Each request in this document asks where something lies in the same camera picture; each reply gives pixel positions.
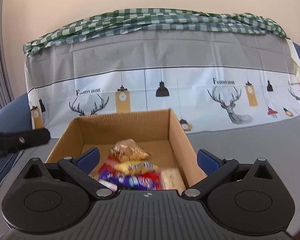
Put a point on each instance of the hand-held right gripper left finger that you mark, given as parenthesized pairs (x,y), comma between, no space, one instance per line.
(90,158)

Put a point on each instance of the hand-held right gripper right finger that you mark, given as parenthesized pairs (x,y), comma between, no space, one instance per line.
(207,160)

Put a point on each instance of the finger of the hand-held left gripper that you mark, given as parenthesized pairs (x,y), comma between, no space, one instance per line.
(27,138)

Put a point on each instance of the clear peanut snack bag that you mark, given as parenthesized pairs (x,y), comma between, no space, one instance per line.
(127,150)

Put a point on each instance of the purple snack packet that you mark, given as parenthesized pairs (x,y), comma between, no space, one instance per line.
(130,181)

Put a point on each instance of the yellow snack packet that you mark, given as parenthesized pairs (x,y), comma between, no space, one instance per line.
(137,167)

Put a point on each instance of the brown cardboard box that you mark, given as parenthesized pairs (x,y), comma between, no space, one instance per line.
(130,127)

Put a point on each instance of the red snack packet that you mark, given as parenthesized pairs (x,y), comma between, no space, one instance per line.
(153,176)

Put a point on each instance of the small white wrapper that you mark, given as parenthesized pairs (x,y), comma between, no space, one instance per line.
(108,185)

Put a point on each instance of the grey deer print cloth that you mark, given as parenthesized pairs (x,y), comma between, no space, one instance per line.
(165,52)

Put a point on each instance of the cream cloth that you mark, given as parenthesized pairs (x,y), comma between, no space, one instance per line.
(296,62)

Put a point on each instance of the green checked cloth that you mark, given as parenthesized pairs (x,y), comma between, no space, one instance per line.
(145,20)

